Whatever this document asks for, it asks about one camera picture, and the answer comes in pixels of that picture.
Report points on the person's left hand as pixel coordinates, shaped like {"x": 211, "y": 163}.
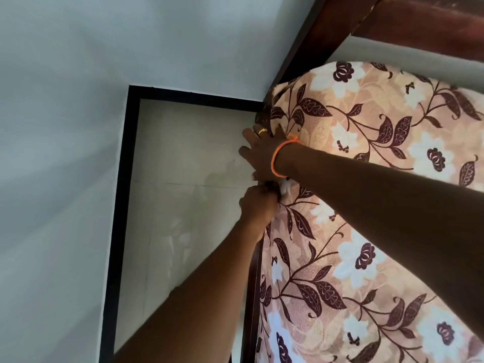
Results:
{"x": 259, "y": 207}

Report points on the person's right hand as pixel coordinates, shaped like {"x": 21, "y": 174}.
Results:
{"x": 262, "y": 156}

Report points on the peach floral sheet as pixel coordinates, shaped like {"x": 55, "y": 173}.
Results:
{"x": 359, "y": 117}

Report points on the brown wooden bed headboard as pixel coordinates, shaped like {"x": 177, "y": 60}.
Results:
{"x": 416, "y": 26}

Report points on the person's right forearm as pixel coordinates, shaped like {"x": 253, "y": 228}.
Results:
{"x": 397, "y": 207}

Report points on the person's left forearm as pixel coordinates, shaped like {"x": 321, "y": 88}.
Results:
{"x": 196, "y": 306}

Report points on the orange wrist band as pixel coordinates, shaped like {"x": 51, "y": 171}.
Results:
{"x": 275, "y": 154}

